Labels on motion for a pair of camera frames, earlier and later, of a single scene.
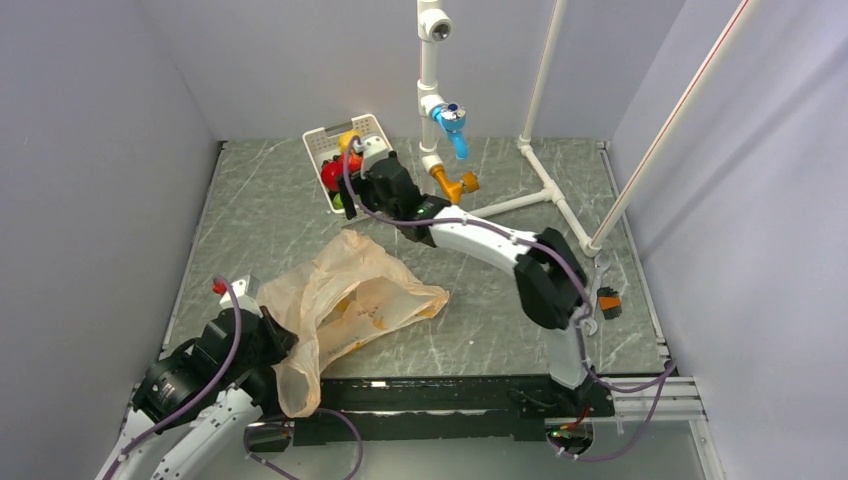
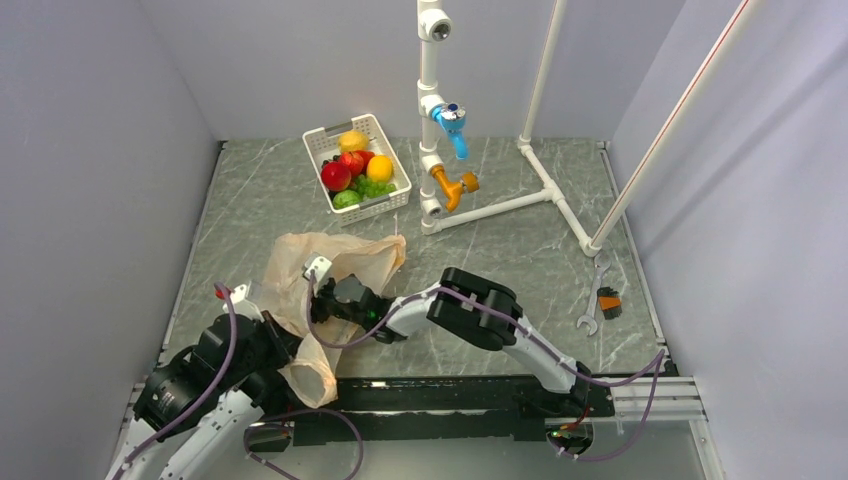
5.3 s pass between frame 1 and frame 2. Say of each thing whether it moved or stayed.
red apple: stayed
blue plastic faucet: stayed
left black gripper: stayed
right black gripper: moved
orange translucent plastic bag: moved
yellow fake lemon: stayed
